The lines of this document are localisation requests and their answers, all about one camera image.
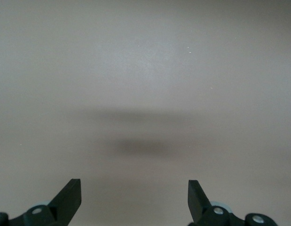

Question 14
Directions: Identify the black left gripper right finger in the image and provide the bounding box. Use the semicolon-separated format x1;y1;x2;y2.
187;179;279;226

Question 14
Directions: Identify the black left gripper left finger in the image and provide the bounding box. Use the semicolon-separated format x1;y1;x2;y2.
0;178;82;226

